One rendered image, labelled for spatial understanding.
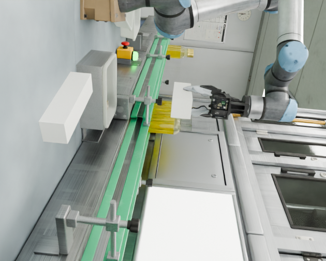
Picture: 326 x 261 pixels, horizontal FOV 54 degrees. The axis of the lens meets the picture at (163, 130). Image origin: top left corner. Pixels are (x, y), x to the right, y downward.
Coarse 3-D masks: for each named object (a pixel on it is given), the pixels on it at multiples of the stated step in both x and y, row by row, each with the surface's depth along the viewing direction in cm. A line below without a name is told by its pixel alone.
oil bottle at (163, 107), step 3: (156, 105) 147; (159, 105) 148; (162, 105) 148; (165, 105) 148; (168, 105) 148; (153, 108) 145; (156, 108) 145; (159, 108) 145; (162, 108) 145; (165, 108) 145; (168, 108) 146
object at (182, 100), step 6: (174, 84) 112; (180, 84) 113; (186, 84) 114; (174, 90) 104; (180, 90) 104; (174, 96) 96; (180, 96) 96; (186, 96) 97; (174, 102) 95; (180, 102) 95; (186, 102) 94; (174, 108) 95; (180, 108) 95; (186, 108) 95; (174, 114) 96; (180, 114) 96; (186, 114) 96
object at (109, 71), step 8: (112, 56) 106; (112, 64) 112; (104, 72) 97; (112, 72) 114; (104, 80) 98; (112, 80) 115; (104, 88) 100; (112, 88) 117; (104, 96) 101; (112, 96) 118; (104, 104) 102; (112, 104) 120; (104, 112) 104; (112, 112) 117; (104, 120) 105
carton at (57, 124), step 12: (72, 72) 92; (72, 84) 87; (84, 84) 87; (60, 96) 82; (72, 96) 82; (84, 96) 88; (48, 108) 78; (60, 108) 78; (72, 108) 79; (84, 108) 89; (48, 120) 74; (60, 120) 75; (72, 120) 80; (48, 132) 76; (60, 132) 75; (72, 132) 80
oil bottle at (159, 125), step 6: (156, 120) 135; (162, 120) 136; (168, 120) 136; (174, 120) 137; (150, 126) 136; (156, 126) 135; (162, 126) 135; (168, 126) 135; (174, 126) 135; (180, 126) 136; (156, 132) 137; (162, 132) 136; (168, 132) 136; (174, 132) 136
